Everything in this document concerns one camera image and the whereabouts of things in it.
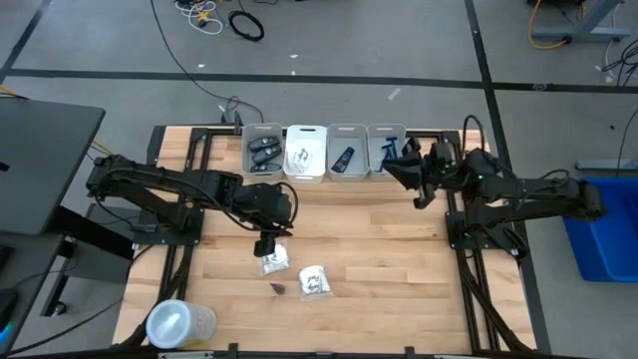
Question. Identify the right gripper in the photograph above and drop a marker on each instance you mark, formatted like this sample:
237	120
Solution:
423	197

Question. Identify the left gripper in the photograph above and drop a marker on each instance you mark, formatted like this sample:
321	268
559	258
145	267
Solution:
264	247

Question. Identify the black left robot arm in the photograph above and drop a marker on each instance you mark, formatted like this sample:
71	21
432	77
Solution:
164	182

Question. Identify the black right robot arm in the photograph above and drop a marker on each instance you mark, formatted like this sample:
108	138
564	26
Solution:
528	192

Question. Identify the grey plastic storage bin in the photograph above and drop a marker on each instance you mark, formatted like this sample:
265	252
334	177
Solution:
246	130
374	139
359	137

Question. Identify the white plastic storage bin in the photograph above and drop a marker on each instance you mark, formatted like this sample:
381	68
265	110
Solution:
316	137

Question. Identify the black edge clamp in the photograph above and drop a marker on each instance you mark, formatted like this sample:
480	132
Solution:
232	350
409	352

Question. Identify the clear plastic cup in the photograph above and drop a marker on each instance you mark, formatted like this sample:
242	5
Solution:
177	324

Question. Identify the silver aluminium bar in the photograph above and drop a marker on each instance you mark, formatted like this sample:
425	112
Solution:
453	357
184	355

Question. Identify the grey desk foot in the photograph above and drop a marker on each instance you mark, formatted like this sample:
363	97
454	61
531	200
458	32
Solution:
605	164

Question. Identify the blue plastic tote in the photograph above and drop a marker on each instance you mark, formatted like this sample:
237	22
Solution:
613	239

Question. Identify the grey monitor laptop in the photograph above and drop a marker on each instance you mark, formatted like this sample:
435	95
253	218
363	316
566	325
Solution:
45	164

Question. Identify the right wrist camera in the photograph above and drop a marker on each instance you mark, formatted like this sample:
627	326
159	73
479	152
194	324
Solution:
442	153

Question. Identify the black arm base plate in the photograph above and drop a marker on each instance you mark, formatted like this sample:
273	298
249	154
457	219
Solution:
456	239
159	241

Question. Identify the grey desk leg frame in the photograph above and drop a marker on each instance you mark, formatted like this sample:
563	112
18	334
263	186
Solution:
598	34

